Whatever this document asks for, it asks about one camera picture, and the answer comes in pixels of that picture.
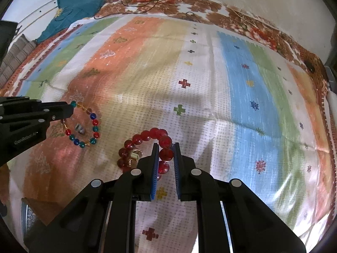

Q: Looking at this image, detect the dark flat object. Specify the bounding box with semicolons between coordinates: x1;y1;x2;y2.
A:
0;20;18;62

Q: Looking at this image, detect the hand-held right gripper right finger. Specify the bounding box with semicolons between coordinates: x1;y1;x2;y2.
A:
174;142;307;253

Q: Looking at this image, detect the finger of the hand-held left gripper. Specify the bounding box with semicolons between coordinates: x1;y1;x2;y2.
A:
0;97;77;124

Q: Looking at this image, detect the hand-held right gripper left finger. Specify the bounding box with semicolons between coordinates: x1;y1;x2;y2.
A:
26;142;160;253

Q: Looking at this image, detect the multicolour glass bead bracelet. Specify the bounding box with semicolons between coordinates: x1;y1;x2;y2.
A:
64;100;101;148

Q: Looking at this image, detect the grey striped pillow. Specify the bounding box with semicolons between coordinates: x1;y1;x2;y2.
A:
0;34;37;90

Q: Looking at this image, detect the gold ring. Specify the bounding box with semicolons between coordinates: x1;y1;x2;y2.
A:
128;149;144;162

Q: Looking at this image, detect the striped printed blanket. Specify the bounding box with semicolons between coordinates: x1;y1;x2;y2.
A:
0;13;333;253

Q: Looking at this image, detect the teal garment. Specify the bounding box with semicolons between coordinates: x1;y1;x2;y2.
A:
35;0;106;44

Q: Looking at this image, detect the red bead bracelet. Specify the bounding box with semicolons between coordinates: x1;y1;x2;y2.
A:
117;128;175;175

